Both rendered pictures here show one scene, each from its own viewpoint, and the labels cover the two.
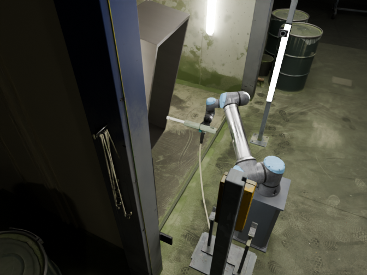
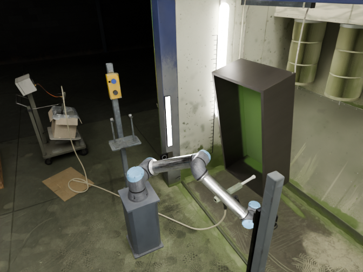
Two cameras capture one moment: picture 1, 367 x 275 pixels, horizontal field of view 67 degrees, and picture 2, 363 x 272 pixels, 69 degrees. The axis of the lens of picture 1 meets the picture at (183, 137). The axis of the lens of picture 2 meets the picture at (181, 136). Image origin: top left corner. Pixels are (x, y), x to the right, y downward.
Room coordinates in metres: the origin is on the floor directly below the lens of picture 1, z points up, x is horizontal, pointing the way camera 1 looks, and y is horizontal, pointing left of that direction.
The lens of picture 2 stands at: (2.79, -1.82, 2.29)
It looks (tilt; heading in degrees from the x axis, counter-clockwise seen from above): 30 degrees down; 129
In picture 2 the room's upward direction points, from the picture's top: 2 degrees counter-clockwise
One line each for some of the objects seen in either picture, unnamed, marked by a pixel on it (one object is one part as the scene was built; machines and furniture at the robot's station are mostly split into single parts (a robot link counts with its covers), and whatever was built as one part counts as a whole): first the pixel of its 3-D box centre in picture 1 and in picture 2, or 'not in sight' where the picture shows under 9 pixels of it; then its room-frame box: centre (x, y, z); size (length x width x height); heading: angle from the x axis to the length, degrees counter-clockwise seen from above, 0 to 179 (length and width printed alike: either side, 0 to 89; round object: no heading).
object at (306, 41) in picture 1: (292, 58); not in sight; (3.94, -1.65, 0.44); 0.59 x 0.58 x 0.89; 169
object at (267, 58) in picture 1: (262, 65); not in sight; (4.29, -1.32, 0.14); 0.31 x 0.29 x 0.28; 155
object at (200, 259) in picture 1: (223, 259); (124, 142); (0.70, -0.22, 0.78); 0.31 x 0.23 x 0.01; 65
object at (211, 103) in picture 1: (211, 104); (253, 210); (2.28, -0.28, 0.73); 0.12 x 0.09 x 0.12; 101
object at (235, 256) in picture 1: (227, 241); (122, 129); (0.72, -0.23, 0.95); 0.26 x 0.15 x 0.32; 65
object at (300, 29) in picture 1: (301, 30); not in sight; (3.94, -1.65, 0.86); 0.54 x 0.54 x 0.01
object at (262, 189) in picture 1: (268, 183); (137, 190); (1.33, -0.64, 0.69); 0.19 x 0.19 x 0.10
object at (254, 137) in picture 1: (259, 139); not in sight; (2.57, -0.95, 0.01); 0.20 x 0.20 x 0.01; 65
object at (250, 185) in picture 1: (233, 203); (113, 86); (0.62, -0.19, 1.42); 0.12 x 0.06 x 0.26; 65
